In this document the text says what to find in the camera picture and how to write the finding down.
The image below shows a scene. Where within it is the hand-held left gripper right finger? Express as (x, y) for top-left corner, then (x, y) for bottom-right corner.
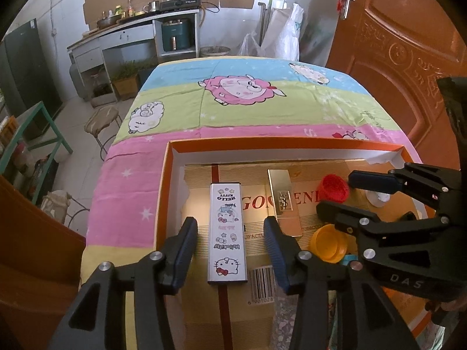
(263, 216), (417, 350)

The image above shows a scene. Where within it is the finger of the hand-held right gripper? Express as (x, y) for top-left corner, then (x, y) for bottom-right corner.
(348, 162), (466, 212)
(317, 202), (453, 260)

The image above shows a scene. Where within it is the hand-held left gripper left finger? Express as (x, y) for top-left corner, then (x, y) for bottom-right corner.
(47, 217), (198, 350)

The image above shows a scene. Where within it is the white bottle cap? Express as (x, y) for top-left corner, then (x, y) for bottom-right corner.
(366, 190), (393, 208)

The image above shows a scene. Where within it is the red bottle cap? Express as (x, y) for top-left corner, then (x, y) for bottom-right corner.
(320, 174), (350, 203)

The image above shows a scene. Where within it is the orange bottle cap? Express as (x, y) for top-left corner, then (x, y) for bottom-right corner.
(309, 224), (351, 263)

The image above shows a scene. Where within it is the white cartoon cat case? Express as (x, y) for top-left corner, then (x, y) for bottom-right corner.
(207, 182), (249, 285)

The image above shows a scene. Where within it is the gold rectangular box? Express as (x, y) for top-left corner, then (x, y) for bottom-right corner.
(267, 168), (303, 237)

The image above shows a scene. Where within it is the clear floral rectangular box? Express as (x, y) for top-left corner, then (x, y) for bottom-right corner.
(270, 288), (300, 350)

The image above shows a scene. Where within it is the white orange-rimmed box tray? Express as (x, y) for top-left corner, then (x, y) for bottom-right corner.
(155, 138), (438, 350)

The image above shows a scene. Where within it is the carved wooden door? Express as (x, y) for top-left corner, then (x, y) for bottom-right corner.
(325, 0), (467, 176)

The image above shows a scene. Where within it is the white round stool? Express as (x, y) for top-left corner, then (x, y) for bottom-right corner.
(40, 190), (90, 232)

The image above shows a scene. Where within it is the round cushioned metal stool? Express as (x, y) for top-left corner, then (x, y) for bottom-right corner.
(84, 106), (123, 161)

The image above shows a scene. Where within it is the white woven sack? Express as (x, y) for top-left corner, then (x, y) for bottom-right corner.
(261, 3), (305, 61)

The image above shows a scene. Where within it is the box of green plants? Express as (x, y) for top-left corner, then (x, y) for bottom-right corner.
(109, 62), (141, 99)

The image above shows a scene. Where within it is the clear plastic bag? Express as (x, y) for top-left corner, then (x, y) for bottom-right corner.
(237, 33), (269, 57)

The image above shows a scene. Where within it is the round grey basin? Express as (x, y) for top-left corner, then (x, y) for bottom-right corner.
(200, 45), (231, 58)

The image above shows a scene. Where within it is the grey gas cylinder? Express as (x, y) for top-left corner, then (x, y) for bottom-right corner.
(69, 62), (88, 99)

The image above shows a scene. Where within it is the green air fryer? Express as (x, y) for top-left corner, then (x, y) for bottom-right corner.
(161, 17), (192, 52)

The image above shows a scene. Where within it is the grey kitchen counter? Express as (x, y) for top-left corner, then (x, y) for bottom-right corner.
(67, 7), (201, 81)

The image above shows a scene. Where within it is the metal wok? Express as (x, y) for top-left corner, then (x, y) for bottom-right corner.
(96, 15), (125, 28)

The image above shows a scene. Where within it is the dark green refrigerator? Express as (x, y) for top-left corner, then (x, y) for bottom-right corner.
(0, 18), (62, 139)

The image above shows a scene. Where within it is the black gas stove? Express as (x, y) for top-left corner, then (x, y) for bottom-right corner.
(161, 0), (202, 10)

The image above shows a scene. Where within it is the metal door handle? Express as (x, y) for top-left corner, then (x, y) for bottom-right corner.
(337, 0), (356, 20)

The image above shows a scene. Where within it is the green metal frame table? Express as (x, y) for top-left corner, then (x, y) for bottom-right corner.
(0, 101), (74, 205)

